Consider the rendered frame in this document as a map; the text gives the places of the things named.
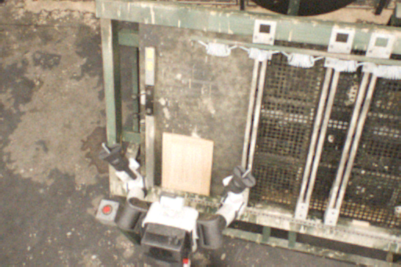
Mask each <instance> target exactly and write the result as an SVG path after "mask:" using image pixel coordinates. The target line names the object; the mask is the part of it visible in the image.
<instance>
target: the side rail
mask: <svg viewBox="0 0 401 267"><path fill-rule="evenodd" d="M100 24H101V36H102V47H103V74H104V89H105V100H106V112H107V144H108V146H109V147H110V146H112V145H113V144H116V143H117V144H121V148H122V151H121V152H122V153H124V147H123V141H122V140H121V131H122V112H121V61H120V45H119V44H118V31H119V26H118V20H115V19H104V18H100ZM109 166H110V179H112V180H115V181H118V179H119V177H118V176H117V175H116V174H115V172H116V171H115V169H114V168H112V166H111V165H110V164H109Z"/></svg>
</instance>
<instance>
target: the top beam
mask: <svg viewBox="0 0 401 267"><path fill-rule="evenodd" d="M95 10H96V16H97V17H99V18H104V19H115V20H123V21H129V22H139V23H148V24H153V25H164V26H169V27H178V28H189V29H194V30H199V31H213V32H218V33H223V34H238V35H243V36H248V37H253V34H254V29H255V20H256V19H257V20H268V21H273V22H275V21H276V30H275V34H274V39H278V40H283V41H292V42H303V43H308V44H314V45H329V42H330V39H331V33H332V28H337V29H348V30H354V31H355V34H354V39H353V42H352V47H351V49H358V50H367V49H368V46H369V44H370V36H371V35H372V32H374V33H380V34H395V35H396V37H395V40H394V42H393V45H392V51H391V52H390V53H394V54H399V55H401V28H398V27H387V26H381V25H370V24H364V23H349V22H343V21H337V20H321V19H316V18H305V17H299V16H283V15H277V14H272V13H256V12H251V11H244V10H233V9H224V8H218V7H206V6H201V5H185V4H179V3H174V2H158V1H153V0H95ZM388 40H389V38H376V41H375V44H374V46H381V47H386V46H387V43H388Z"/></svg>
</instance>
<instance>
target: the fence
mask: <svg viewBox="0 0 401 267"><path fill-rule="evenodd" d="M147 49H151V50H153V59H151V58H147ZM147 61H149V62H153V70H147ZM145 69H146V85H153V86H154V116H153V117H151V116H146V177H147V178H148V183H149V186H150V187H154V185H155V163H156V83H157V46H154V45H148V46H147V47H146V48H145Z"/></svg>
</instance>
